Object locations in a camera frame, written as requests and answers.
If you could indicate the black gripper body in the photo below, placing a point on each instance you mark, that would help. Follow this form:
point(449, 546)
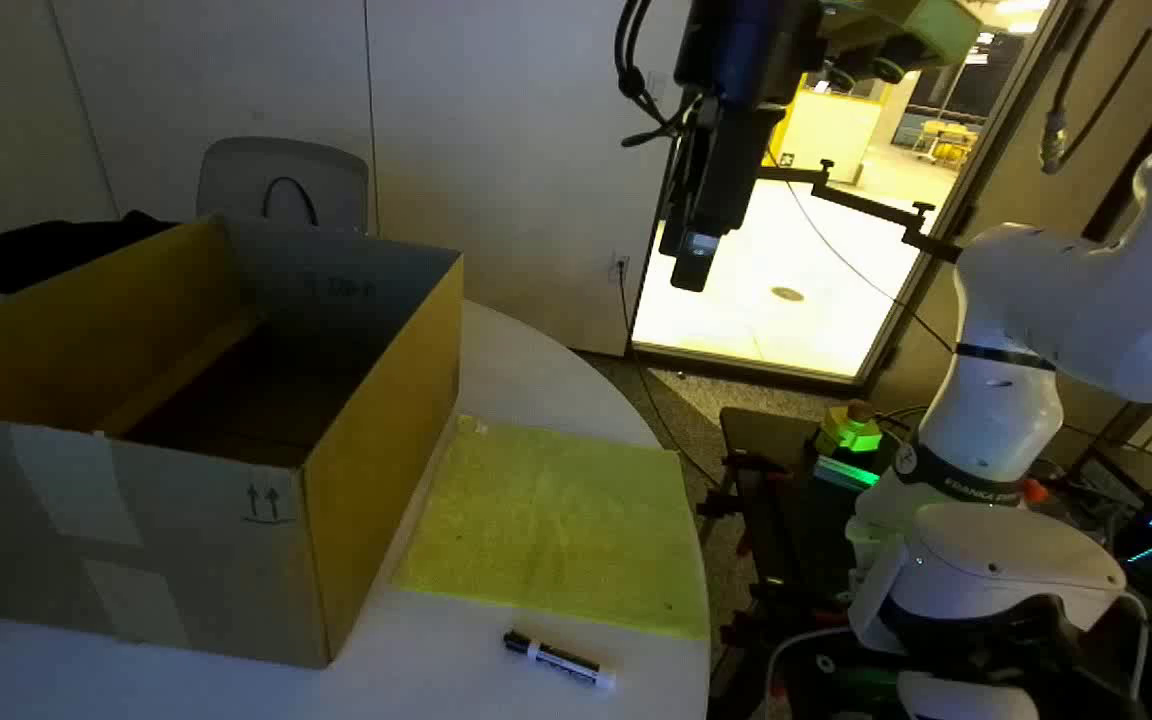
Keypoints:
point(736, 70)

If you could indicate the yellow cloth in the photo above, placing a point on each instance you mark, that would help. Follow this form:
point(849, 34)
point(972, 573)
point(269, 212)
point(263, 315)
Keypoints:
point(568, 527)

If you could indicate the black white Expo marker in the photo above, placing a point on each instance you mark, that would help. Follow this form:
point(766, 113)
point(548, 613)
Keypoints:
point(558, 660)

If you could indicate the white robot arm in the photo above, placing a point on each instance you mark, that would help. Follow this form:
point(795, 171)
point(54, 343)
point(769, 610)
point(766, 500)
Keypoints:
point(953, 577)

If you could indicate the open cardboard box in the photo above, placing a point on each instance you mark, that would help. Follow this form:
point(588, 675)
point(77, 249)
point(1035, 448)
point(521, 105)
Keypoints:
point(208, 437)

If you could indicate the grey chair backrest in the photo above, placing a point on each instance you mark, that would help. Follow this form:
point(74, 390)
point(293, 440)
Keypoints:
point(283, 181)

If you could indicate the black garment on table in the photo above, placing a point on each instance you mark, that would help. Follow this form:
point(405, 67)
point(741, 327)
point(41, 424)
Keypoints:
point(57, 246)

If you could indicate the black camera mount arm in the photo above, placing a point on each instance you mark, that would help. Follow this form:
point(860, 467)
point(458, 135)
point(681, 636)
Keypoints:
point(910, 219)

